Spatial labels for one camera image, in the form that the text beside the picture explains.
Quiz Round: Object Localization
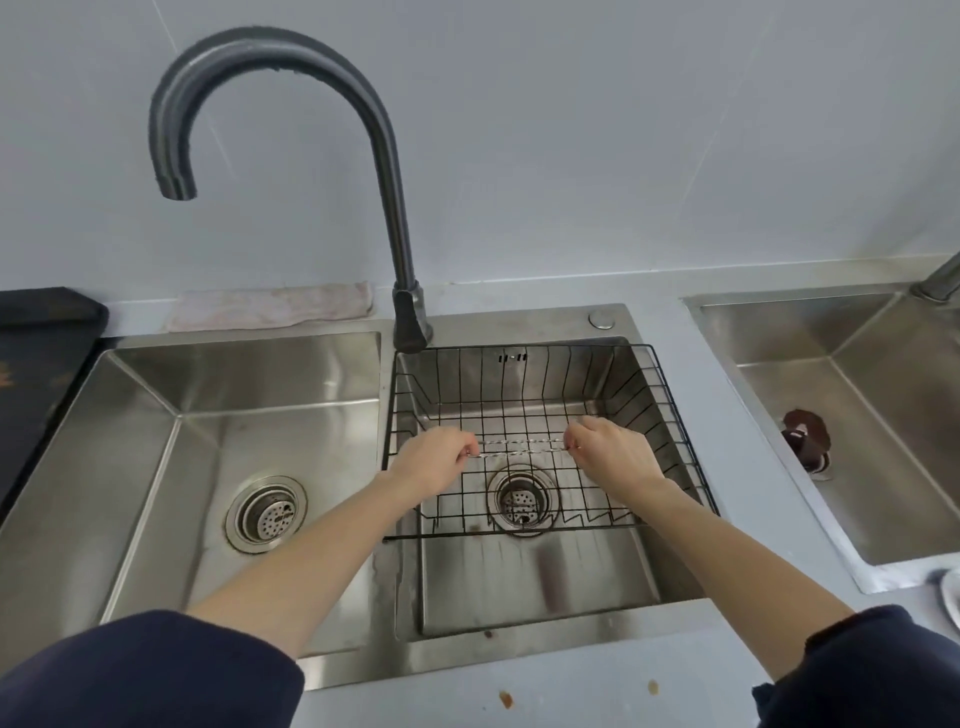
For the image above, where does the person's left forearm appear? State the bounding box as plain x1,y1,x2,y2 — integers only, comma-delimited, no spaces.
186,474,423,661

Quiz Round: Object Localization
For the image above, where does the stainless steel double sink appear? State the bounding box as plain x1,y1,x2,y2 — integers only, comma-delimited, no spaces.
0,303,723,691

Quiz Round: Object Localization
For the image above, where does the person's left hand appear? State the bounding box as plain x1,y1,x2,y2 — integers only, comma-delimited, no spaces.
384,426,481,505

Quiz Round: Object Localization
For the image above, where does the dark grey gooseneck faucet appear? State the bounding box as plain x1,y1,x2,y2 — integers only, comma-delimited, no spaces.
147,26,435,354

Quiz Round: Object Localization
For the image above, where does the person's right hand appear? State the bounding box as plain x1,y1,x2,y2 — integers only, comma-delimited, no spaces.
564,416,669,496

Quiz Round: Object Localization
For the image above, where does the dark blue sleeve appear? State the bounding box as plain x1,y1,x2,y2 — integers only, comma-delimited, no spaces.
0,609,305,728
752,606,960,728

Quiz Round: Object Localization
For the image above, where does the stainless steel single sink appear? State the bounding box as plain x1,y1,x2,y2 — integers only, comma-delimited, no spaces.
681,281,960,594

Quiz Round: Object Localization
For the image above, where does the dark blue right sleeve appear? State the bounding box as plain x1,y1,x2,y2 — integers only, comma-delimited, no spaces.
752,606,960,728

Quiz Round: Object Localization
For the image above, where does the black stove top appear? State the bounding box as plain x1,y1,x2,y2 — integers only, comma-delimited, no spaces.
0,287,110,519

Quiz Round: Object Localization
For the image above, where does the round metal drain strainer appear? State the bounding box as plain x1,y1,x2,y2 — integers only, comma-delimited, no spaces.
225,474,309,556
487,465,560,538

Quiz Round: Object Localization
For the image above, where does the black wire sink basket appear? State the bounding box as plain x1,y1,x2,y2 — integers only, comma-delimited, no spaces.
382,343,721,543

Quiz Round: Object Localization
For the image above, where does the dark blue left sleeve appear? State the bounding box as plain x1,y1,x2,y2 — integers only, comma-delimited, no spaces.
0,609,305,728

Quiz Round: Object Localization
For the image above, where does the silver faucet base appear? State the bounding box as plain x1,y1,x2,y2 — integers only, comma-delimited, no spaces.
911,251,960,303

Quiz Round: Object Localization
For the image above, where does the person's right forearm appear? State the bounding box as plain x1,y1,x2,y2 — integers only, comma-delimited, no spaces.
636,478,858,684

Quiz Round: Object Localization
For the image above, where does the pale pink dish cloth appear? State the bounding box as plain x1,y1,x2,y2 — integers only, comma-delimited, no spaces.
166,282,375,333

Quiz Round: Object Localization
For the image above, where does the brown drain stopper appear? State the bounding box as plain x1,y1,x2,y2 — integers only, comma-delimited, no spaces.
780,408,834,475

